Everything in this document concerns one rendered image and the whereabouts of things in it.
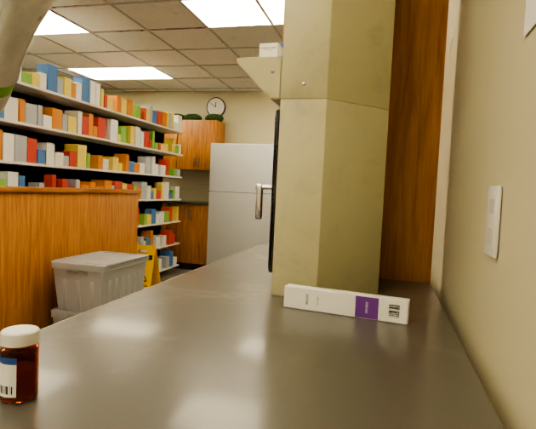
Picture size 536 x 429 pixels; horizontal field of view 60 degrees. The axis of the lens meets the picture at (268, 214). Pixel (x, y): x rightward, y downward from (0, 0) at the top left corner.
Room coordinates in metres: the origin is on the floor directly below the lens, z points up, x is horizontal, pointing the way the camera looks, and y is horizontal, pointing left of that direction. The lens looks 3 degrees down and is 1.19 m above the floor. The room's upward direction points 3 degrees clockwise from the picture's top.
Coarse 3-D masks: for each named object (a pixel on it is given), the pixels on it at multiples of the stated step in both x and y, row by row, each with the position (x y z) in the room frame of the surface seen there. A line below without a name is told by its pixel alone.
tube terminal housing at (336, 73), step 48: (288, 0) 1.11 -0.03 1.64; (336, 0) 1.09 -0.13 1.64; (384, 0) 1.17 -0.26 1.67; (288, 48) 1.11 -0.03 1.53; (336, 48) 1.09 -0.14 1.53; (384, 48) 1.17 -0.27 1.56; (288, 96) 1.11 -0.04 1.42; (336, 96) 1.10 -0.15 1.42; (384, 96) 1.18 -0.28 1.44; (288, 144) 1.10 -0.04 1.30; (336, 144) 1.10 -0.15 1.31; (384, 144) 1.18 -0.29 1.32; (288, 192) 1.10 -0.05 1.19; (336, 192) 1.11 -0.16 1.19; (288, 240) 1.10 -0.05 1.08; (336, 240) 1.11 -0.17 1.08; (336, 288) 1.11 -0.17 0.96
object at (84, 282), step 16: (80, 256) 3.30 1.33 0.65; (96, 256) 3.33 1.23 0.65; (112, 256) 3.37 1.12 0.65; (128, 256) 3.40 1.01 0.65; (144, 256) 3.43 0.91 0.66; (64, 272) 3.03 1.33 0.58; (80, 272) 3.00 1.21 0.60; (96, 272) 2.97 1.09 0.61; (112, 272) 3.07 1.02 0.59; (128, 272) 3.28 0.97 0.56; (144, 272) 3.50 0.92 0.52; (64, 288) 3.04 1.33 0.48; (80, 288) 3.01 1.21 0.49; (96, 288) 2.98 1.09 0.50; (112, 288) 3.10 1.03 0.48; (128, 288) 3.30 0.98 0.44; (64, 304) 3.05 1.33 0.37; (80, 304) 3.02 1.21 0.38; (96, 304) 2.99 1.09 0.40
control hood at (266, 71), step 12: (240, 60) 1.14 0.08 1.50; (252, 60) 1.13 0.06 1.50; (264, 60) 1.12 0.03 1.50; (276, 60) 1.11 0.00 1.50; (252, 72) 1.13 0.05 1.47; (264, 72) 1.12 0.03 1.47; (276, 72) 1.11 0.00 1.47; (264, 84) 1.12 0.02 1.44; (276, 84) 1.11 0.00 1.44; (276, 96) 1.11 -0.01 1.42
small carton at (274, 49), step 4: (260, 44) 1.22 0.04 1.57; (264, 44) 1.21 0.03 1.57; (268, 44) 1.21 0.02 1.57; (272, 44) 1.21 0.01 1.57; (276, 44) 1.21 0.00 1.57; (260, 48) 1.22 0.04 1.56; (264, 48) 1.21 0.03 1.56; (268, 48) 1.21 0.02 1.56; (272, 48) 1.21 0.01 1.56; (276, 48) 1.20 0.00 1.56; (280, 48) 1.22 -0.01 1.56; (260, 52) 1.22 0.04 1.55; (264, 52) 1.21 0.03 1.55; (268, 52) 1.21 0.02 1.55; (272, 52) 1.21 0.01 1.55; (276, 52) 1.20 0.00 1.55; (280, 52) 1.23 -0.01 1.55; (260, 56) 1.22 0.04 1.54; (264, 56) 1.21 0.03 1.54; (268, 56) 1.21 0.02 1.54; (272, 56) 1.21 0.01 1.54; (276, 56) 1.20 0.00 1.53; (280, 56) 1.23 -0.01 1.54
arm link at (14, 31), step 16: (0, 0) 1.07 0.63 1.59; (16, 0) 1.04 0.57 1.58; (32, 0) 1.03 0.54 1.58; (48, 0) 1.05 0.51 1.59; (0, 16) 1.09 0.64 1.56; (16, 16) 1.07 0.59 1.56; (32, 16) 1.08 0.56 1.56; (0, 32) 1.11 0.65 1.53; (16, 32) 1.11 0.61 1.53; (32, 32) 1.14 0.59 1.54; (0, 48) 1.14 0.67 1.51; (16, 48) 1.15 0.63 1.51; (0, 64) 1.18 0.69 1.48; (16, 64) 1.20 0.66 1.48; (0, 80) 1.21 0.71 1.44; (16, 80) 1.26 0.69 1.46
